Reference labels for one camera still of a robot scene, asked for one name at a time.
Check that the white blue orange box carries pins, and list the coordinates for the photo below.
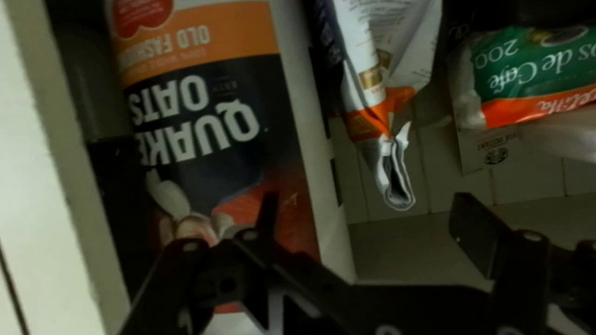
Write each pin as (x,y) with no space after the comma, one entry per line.
(385,56)

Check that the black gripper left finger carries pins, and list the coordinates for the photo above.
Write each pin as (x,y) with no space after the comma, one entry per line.
(211,279)

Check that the cream cupboard frame with shelves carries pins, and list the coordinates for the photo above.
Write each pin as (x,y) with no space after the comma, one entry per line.
(429,248)

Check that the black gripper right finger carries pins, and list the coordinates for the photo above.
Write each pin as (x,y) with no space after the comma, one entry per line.
(522,272)

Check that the green coffee filter package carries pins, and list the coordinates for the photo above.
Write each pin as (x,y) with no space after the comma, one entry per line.
(534,67)

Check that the Quaker oats canister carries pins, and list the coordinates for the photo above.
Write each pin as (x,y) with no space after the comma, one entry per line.
(206,112)

